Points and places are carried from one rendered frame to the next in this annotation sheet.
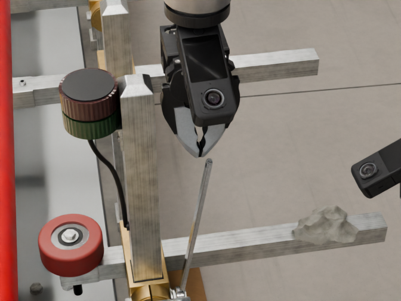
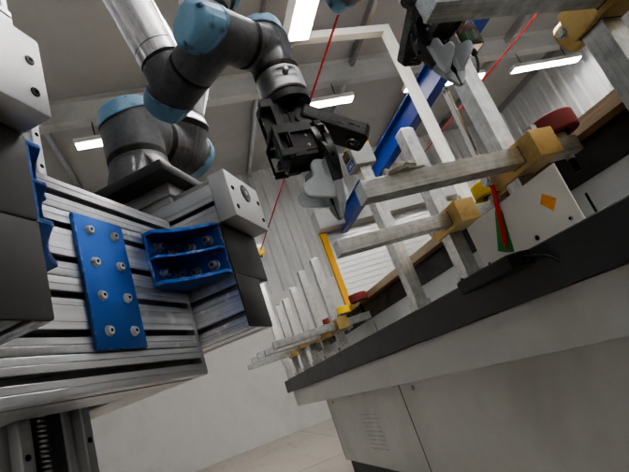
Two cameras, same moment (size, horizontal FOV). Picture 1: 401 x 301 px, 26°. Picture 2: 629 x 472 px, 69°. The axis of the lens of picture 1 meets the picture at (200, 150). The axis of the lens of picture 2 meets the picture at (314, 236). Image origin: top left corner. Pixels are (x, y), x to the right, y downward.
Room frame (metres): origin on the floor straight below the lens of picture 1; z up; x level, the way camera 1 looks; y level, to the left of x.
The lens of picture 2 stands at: (1.42, -0.44, 0.61)
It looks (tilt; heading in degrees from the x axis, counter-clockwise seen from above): 17 degrees up; 170
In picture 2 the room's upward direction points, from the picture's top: 20 degrees counter-clockwise
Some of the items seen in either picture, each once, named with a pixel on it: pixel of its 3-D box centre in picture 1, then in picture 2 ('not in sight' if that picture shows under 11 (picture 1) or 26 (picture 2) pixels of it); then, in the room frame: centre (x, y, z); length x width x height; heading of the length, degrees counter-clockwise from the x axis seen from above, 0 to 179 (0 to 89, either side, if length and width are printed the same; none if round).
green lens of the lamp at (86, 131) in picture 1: (91, 113); (467, 45); (0.70, 0.11, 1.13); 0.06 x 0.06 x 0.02
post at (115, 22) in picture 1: (124, 142); (621, 59); (0.96, 0.11, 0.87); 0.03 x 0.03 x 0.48; 10
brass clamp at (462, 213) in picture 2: not in sight; (451, 221); (0.49, 0.03, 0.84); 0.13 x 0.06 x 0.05; 10
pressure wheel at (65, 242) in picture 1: (74, 263); (563, 143); (0.73, 0.16, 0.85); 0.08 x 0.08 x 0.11
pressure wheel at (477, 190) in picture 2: not in sight; (496, 201); (0.48, 0.15, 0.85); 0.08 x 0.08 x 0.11
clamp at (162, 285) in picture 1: (142, 269); (521, 161); (0.73, 0.07, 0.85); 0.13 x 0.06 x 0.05; 10
